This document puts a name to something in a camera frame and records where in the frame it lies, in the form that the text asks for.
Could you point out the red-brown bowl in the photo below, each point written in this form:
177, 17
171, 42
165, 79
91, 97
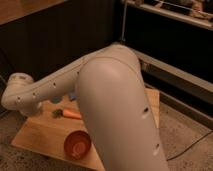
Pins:
77, 144

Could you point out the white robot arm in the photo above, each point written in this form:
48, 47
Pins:
112, 99

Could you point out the metal shelf rack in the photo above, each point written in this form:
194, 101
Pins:
176, 57

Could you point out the blue round cup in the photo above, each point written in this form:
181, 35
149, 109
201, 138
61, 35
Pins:
56, 100

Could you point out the orange toy carrot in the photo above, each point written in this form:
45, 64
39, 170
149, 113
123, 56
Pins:
66, 113

